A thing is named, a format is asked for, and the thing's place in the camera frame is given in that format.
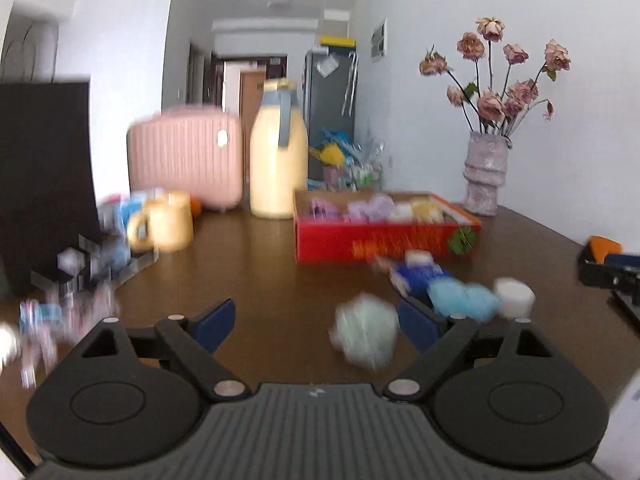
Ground dried pink roses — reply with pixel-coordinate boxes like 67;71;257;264
419;16;572;142

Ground yellow thermos jug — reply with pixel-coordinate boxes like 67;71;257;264
250;78;308;219

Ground red cardboard box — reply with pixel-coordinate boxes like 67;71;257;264
294;191;482;263

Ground blue packet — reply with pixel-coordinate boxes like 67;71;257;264
373;249;450;298

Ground grey refrigerator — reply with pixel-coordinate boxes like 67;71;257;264
302;44;359;183

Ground cluttered storage cart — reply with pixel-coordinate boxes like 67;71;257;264
308;128;385;191

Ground mint green fluffy ball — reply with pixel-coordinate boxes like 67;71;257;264
329;292;399;370

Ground scattered photo papers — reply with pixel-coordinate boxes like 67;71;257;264
1;236;160;389

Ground pink small suitcase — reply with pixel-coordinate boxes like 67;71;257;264
127;105;244;210

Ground purple folded cloth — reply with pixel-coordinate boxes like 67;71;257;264
308;198;343;221

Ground yellow white plush toy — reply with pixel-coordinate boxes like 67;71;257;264
387;200;445;223

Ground light blue soft toy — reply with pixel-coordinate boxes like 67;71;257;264
427;278;500;323

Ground yellow box on fridge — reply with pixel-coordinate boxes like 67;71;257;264
319;36;356;49

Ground lilac fluffy towel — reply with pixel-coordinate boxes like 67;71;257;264
346;194;396;222

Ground orange fruit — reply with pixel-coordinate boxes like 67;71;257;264
190;196;202;218

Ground white soft sponge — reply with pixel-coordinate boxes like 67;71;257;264
494;278;536;320

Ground blue tissue pack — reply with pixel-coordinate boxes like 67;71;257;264
98;188;164;236

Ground purple ceramic vase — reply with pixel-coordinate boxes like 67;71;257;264
463;131;509;218

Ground yellow ceramic mug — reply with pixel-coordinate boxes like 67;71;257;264
126;192;194;254

